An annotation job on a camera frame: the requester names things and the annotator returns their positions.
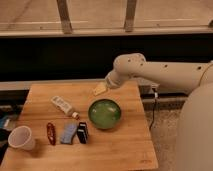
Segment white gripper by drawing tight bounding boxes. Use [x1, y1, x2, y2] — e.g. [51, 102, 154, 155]
[93, 70, 122, 96]

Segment black eraser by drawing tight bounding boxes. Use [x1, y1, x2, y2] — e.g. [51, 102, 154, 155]
[77, 122, 89, 144]

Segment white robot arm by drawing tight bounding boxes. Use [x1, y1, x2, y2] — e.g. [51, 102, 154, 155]
[93, 53, 213, 171]

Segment green bowl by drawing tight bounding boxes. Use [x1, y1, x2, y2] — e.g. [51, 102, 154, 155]
[88, 99, 121, 130]

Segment white plastic bottle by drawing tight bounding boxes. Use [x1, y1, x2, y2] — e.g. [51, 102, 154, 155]
[51, 96, 79, 119]

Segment blue sponge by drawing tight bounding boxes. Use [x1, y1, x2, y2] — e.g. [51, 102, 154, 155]
[60, 123, 77, 144]

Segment wooden table board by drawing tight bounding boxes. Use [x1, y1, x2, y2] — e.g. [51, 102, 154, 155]
[0, 81, 158, 171]

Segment red carabiner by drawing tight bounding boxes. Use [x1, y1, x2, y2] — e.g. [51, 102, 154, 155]
[46, 123, 56, 145]

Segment black cable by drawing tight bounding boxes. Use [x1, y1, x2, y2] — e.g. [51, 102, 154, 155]
[148, 92, 159, 131]

